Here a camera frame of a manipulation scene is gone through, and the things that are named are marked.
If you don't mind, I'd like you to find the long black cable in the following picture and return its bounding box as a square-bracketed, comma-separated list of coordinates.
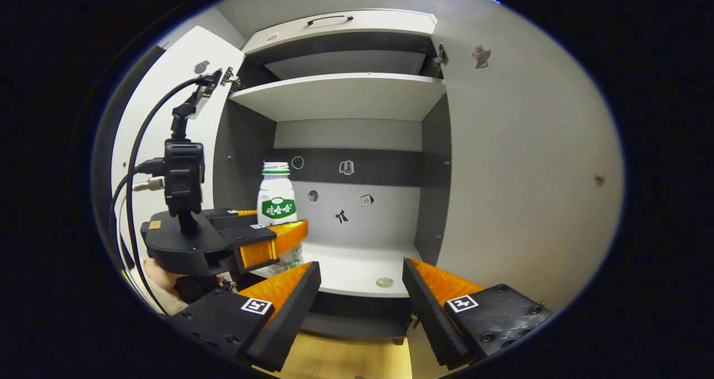
[124, 73, 221, 315]

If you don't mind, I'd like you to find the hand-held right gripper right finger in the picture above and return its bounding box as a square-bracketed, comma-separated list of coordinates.
[403, 257, 554, 370]

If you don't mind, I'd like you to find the black drawer handle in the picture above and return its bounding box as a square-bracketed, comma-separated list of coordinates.
[306, 15, 354, 27]

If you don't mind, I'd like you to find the white bottle with green label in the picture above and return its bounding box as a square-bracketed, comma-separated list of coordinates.
[257, 162, 305, 276]

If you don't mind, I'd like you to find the white cabinet drawer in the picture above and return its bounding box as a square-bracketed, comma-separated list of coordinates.
[242, 9, 438, 56]

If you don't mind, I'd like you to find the grey and white cabinet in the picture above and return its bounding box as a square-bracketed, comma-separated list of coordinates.
[215, 9, 452, 346]

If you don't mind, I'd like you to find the white cabinet shelf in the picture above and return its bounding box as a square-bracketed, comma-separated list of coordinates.
[229, 73, 447, 123]

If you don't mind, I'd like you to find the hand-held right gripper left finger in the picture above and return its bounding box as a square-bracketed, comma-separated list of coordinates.
[167, 261, 322, 373]

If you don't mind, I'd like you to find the black cable with black plug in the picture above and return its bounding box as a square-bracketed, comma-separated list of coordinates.
[109, 159, 168, 279]

